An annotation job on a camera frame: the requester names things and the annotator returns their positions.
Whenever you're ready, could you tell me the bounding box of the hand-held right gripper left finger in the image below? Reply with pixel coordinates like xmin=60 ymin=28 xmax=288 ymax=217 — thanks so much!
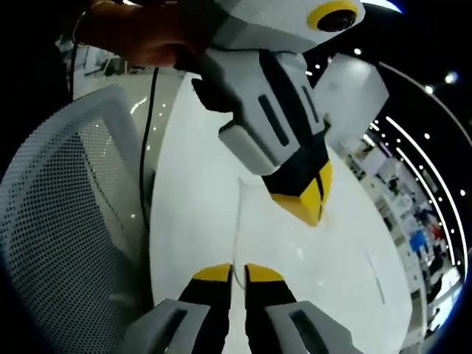
xmin=123 ymin=262 xmax=235 ymax=354

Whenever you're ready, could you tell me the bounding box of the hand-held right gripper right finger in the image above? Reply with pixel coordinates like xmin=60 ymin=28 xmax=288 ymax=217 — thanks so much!
xmin=244 ymin=262 xmax=366 ymax=354

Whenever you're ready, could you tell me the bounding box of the person's left hand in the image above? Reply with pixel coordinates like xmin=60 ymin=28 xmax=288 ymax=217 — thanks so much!
xmin=79 ymin=0 xmax=212 ymax=69

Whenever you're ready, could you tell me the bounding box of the white square pillar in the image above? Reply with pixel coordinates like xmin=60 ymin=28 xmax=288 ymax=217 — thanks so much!
xmin=313 ymin=53 xmax=391 ymax=148

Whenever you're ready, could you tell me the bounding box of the grey mesh office chair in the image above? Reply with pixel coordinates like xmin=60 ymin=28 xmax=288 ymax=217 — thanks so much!
xmin=0 ymin=83 xmax=158 ymax=354

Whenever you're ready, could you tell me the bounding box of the black cable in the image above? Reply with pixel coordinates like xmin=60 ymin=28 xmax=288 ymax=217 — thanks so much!
xmin=68 ymin=10 xmax=89 ymax=100
xmin=139 ymin=66 xmax=160 ymax=232

